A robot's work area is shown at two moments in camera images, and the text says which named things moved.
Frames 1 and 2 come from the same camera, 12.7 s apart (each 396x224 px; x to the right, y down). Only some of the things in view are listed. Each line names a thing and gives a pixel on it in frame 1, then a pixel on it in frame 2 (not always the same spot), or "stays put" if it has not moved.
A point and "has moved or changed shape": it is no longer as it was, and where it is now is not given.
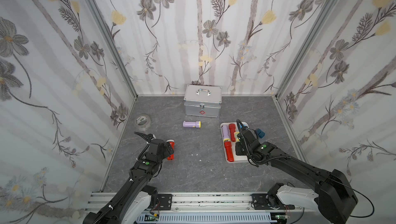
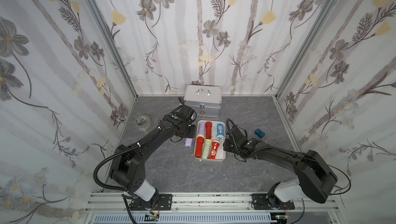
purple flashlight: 226,133 -> 202,129
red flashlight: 229,153 -> 200,141
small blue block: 261,133 stays put
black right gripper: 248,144 stays put
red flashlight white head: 171,157 -> 214,149
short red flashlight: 232,128 has moved or changed shape
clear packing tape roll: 143,122 stays put
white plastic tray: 237,159 -> 221,152
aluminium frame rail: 98,201 stays put
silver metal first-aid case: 202,100 stays put
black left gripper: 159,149 -> 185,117
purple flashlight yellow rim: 196,124 has moved or changed shape
